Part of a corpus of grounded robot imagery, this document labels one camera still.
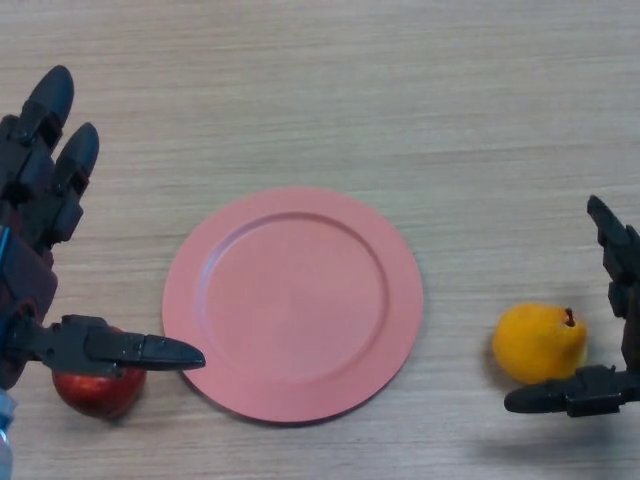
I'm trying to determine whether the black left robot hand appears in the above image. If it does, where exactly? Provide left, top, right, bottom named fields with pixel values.
left=0, top=64, right=207, bottom=390

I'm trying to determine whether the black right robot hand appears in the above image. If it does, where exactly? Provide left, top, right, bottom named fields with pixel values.
left=503, top=194, right=640, bottom=419

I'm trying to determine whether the pink round plate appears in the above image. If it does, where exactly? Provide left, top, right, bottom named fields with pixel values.
left=161, top=186, right=425, bottom=428

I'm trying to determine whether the red apple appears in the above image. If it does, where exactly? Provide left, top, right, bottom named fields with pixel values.
left=51, top=325, right=148, bottom=420

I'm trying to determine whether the yellow pear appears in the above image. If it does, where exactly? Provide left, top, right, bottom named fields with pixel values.
left=492, top=302, right=589, bottom=385

